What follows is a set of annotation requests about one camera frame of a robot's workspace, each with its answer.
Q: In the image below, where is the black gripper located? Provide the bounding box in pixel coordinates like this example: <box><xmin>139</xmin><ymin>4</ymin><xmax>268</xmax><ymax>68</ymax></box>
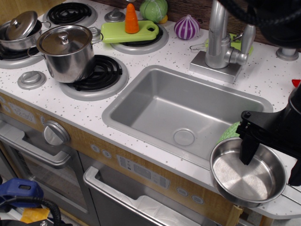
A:
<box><xmin>236</xmin><ymin>110</ymin><xmax>284</xmax><ymax>165</ymax></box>

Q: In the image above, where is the small steel pan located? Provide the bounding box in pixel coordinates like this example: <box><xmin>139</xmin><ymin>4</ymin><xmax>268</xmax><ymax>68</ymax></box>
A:
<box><xmin>210</xmin><ymin>137</ymin><xmax>287</xmax><ymax>208</ymax></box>

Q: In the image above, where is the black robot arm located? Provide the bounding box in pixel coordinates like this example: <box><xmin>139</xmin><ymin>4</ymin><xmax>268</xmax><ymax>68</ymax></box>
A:
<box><xmin>236</xmin><ymin>86</ymin><xmax>301</xmax><ymax>186</ymax></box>

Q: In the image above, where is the grey toy sink basin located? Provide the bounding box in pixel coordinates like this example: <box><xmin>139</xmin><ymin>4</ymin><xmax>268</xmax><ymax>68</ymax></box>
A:
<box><xmin>102</xmin><ymin>65</ymin><xmax>273</xmax><ymax>160</ymax></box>

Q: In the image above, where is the green textured toy vegetable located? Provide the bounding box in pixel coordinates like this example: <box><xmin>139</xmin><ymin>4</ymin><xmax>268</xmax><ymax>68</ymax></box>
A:
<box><xmin>216</xmin><ymin>121</ymin><xmax>240</xmax><ymax>145</ymax></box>

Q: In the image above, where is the red toy piece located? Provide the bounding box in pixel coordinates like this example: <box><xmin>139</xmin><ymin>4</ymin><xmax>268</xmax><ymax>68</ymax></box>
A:
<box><xmin>292</xmin><ymin>79</ymin><xmax>301</xmax><ymax>88</ymax></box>

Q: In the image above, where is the silver toy faucet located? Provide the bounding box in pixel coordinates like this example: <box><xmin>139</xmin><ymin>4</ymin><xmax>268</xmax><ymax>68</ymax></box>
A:
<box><xmin>190</xmin><ymin>0</ymin><xmax>256</xmax><ymax>83</ymax></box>

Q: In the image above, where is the purple striped toy onion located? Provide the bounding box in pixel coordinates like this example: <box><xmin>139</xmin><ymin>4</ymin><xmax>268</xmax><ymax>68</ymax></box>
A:
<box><xmin>174</xmin><ymin>15</ymin><xmax>200</xmax><ymax>40</ymax></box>

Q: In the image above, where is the back right burner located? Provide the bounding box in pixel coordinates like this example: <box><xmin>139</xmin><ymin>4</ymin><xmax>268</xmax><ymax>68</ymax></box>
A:
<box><xmin>111</xmin><ymin>24</ymin><xmax>169</xmax><ymax>55</ymax></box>

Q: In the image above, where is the toy dishwasher door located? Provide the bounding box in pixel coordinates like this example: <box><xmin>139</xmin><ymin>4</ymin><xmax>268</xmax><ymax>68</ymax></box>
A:
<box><xmin>83</xmin><ymin>166</ymin><xmax>242</xmax><ymax>226</ymax></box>

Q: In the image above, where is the yellow toy lemon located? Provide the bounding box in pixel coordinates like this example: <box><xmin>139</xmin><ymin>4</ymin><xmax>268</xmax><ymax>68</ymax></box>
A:
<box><xmin>158</xmin><ymin>15</ymin><xmax>168</xmax><ymax>24</ymax></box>

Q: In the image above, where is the front right black burner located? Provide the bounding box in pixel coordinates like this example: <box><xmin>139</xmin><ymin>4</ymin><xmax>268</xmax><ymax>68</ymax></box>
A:
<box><xmin>60</xmin><ymin>55</ymin><xmax>129</xmax><ymax>101</ymax></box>

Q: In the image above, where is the black burner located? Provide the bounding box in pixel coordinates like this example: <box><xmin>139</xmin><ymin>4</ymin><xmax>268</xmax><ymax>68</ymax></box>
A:
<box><xmin>43</xmin><ymin>2</ymin><xmax>98</xmax><ymax>27</ymax></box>
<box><xmin>60</xmin><ymin>55</ymin><xmax>129</xmax><ymax>101</ymax></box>

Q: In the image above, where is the green toy cabbage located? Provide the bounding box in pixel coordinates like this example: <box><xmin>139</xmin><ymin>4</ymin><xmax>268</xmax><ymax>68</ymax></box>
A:
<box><xmin>139</xmin><ymin>0</ymin><xmax>168</xmax><ymax>23</ymax></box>

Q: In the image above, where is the orange toy carrot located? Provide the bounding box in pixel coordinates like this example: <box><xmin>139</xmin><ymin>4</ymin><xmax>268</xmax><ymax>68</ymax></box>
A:
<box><xmin>125</xmin><ymin>3</ymin><xmax>139</xmax><ymax>34</ymax></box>

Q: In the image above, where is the green cutting board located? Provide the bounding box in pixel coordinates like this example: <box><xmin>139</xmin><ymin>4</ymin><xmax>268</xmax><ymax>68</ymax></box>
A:
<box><xmin>101</xmin><ymin>20</ymin><xmax>159</xmax><ymax>43</ymax></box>

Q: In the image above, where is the grey stove knob back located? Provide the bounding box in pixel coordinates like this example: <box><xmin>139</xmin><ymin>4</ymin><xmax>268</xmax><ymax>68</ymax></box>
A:
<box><xmin>104</xmin><ymin>8</ymin><xmax>125</xmax><ymax>22</ymax></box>

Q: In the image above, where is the grey stove knob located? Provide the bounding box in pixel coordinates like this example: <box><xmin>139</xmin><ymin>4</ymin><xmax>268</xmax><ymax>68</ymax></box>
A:
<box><xmin>104</xmin><ymin>8</ymin><xmax>125</xmax><ymax>22</ymax></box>
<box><xmin>17</xmin><ymin>71</ymin><xmax>47</xmax><ymax>90</ymax></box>

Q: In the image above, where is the toy oven door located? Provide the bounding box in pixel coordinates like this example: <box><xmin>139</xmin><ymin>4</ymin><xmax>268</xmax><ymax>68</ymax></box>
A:
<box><xmin>0</xmin><ymin>121</ymin><xmax>100</xmax><ymax>226</ymax></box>

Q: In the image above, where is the silver oven dial knob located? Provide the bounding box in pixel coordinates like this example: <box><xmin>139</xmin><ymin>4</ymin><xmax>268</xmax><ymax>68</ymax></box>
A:
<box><xmin>42</xmin><ymin>120</ymin><xmax>71</xmax><ymax>146</ymax></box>

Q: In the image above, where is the large steel pot with lid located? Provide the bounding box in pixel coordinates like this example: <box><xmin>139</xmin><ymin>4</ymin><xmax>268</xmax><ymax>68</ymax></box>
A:
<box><xmin>35</xmin><ymin>24</ymin><xmax>96</xmax><ymax>83</ymax></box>

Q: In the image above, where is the back left black burner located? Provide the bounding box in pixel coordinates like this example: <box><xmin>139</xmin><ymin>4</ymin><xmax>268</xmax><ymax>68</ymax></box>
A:
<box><xmin>43</xmin><ymin>2</ymin><xmax>98</xmax><ymax>27</ymax></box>

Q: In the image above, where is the grey stove knob front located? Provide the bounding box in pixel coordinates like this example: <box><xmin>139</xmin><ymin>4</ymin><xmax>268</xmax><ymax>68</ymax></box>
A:
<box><xmin>17</xmin><ymin>71</ymin><xmax>47</xmax><ymax>90</ymax></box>

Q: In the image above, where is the blue clamp tool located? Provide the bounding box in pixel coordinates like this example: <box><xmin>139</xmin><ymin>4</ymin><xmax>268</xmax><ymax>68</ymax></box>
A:
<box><xmin>0</xmin><ymin>178</ymin><xmax>44</xmax><ymax>203</ymax></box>

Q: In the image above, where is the small steel pot with lid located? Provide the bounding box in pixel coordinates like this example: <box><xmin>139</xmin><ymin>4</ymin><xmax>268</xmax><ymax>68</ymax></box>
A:
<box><xmin>0</xmin><ymin>11</ymin><xmax>52</xmax><ymax>52</ymax></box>

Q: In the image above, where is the front left burner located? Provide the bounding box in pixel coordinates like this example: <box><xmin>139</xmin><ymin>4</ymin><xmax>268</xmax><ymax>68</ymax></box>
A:
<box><xmin>0</xmin><ymin>46</ymin><xmax>43</xmax><ymax>69</ymax></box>

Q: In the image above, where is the grey round post base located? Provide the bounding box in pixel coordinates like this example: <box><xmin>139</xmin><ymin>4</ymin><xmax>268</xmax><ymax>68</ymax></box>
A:
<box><xmin>276</xmin><ymin>48</ymin><xmax>299</xmax><ymax>61</ymax></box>

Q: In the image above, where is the metal wire clip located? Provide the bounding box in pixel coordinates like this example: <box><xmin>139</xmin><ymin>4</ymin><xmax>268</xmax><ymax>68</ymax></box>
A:
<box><xmin>190</xmin><ymin>42</ymin><xmax>208</xmax><ymax>51</ymax></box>

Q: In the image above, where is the black braided cable bundle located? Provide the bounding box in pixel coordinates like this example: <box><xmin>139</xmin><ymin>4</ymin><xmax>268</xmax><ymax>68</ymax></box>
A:
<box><xmin>218</xmin><ymin>0</ymin><xmax>301</xmax><ymax>50</ymax></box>

